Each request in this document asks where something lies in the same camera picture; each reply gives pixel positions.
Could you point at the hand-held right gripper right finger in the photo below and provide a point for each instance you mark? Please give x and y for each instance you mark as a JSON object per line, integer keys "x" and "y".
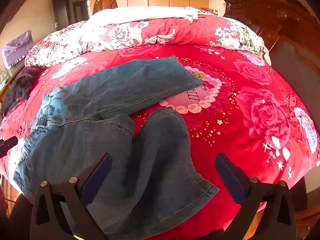
{"x": 228, "y": 177}

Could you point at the red floral blanket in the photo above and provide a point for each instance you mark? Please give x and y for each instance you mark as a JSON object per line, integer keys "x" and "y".
{"x": 245, "y": 142}

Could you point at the dark wooden headboard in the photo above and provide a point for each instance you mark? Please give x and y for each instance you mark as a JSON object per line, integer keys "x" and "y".
{"x": 287, "y": 30}

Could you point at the dark cloth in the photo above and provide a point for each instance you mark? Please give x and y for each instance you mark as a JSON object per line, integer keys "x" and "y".
{"x": 21, "y": 85}

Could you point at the purple cloth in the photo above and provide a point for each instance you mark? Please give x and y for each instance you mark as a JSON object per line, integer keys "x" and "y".
{"x": 17, "y": 47}

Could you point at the folded floral quilt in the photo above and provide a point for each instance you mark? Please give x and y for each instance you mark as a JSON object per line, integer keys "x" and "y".
{"x": 160, "y": 33}

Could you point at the brown jacket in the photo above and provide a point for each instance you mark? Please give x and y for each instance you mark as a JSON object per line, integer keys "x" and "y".
{"x": 105, "y": 5}

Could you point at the blue denim pants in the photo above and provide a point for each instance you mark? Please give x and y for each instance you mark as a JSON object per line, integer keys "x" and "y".
{"x": 105, "y": 135}

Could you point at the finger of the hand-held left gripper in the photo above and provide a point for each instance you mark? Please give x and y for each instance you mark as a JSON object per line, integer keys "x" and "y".
{"x": 8, "y": 143}

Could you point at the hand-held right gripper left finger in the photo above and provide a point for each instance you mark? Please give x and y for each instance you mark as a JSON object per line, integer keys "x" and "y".
{"x": 100, "y": 173}

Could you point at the dark door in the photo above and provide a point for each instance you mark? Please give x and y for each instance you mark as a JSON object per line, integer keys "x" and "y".
{"x": 62, "y": 12}

